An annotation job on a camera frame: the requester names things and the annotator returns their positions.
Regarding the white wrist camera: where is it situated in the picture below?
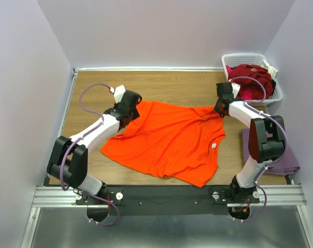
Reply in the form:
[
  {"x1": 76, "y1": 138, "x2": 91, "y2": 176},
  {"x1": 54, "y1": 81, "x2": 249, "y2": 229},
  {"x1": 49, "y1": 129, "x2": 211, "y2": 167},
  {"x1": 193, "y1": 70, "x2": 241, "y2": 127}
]
[
  {"x1": 109, "y1": 85, "x2": 126, "y2": 103},
  {"x1": 231, "y1": 83, "x2": 241, "y2": 98}
]

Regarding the folded purple t shirt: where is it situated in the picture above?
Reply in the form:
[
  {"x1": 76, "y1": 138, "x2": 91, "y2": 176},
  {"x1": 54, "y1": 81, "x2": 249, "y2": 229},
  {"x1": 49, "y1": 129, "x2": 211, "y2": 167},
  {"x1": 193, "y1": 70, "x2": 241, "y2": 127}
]
[{"x1": 242, "y1": 116, "x2": 300, "y2": 176}]

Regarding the orange t shirt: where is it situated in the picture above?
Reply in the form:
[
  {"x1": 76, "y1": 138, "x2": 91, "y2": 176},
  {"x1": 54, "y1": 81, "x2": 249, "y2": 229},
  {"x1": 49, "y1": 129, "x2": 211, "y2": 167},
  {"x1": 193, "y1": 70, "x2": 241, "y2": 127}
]
[{"x1": 100, "y1": 101, "x2": 225, "y2": 188}]

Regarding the pink garment in basket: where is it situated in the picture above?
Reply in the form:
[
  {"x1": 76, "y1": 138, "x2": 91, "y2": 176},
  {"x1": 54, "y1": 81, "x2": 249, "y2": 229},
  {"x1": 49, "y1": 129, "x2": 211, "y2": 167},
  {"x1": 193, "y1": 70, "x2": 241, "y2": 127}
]
[{"x1": 225, "y1": 65, "x2": 253, "y2": 101}]

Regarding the dark red shirt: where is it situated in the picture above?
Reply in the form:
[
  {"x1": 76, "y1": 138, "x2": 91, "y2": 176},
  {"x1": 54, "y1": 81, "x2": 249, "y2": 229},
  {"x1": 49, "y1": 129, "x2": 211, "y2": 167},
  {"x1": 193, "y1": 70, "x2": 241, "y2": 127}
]
[{"x1": 226, "y1": 64, "x2": 276, "y2": 100}]

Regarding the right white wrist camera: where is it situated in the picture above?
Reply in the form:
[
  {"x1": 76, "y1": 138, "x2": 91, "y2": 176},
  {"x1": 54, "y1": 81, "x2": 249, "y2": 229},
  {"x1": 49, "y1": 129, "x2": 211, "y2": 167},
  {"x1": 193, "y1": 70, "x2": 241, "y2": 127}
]
[{"x1": 231, "y1": 83, "x2": 241, "y2": 98}]

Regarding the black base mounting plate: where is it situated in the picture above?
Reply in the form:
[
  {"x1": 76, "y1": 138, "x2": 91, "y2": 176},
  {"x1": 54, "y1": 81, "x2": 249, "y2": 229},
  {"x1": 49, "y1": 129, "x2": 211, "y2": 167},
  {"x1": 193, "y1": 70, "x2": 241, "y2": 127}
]
[{"x1": 76, "y1": 184, "x2": 260, "y2": 221}]

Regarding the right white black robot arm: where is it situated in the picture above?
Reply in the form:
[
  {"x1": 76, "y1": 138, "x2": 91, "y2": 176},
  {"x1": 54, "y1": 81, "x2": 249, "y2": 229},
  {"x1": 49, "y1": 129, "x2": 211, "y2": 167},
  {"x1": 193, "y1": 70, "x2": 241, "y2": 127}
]
[{"x1": 212, "y1": 82, "x2": 287, "y2": 204}]

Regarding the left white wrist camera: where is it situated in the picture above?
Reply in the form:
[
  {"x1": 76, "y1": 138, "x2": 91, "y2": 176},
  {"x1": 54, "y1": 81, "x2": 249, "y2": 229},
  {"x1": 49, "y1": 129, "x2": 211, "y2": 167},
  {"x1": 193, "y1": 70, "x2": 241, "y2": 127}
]
[{"x1": 109, "y1": 85, "x2": 126, "y2": 103}]

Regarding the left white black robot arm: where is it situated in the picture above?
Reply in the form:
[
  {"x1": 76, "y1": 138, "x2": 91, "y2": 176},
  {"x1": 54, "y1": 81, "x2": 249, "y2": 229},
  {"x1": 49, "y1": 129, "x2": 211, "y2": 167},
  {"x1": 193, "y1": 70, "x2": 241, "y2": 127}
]
[{"x1": 47, "y1": 85, "x2": 142, "y2": 204}]

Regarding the white garment in basket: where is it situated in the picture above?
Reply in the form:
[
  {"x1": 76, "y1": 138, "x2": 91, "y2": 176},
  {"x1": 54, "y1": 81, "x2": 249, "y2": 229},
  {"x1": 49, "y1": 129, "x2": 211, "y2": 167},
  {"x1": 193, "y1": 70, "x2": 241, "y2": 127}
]
[{"x1": 261, "y1": 59, "x2": 278, "y2": 79}]

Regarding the white plastic laundry basket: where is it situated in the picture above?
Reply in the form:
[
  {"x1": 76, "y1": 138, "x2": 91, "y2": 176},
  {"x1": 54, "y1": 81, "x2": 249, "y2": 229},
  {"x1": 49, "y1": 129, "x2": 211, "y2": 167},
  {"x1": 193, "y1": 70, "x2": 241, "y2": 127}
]
[{"x1": 221, "y1": 53, "x2": 283, "y2": 105}]

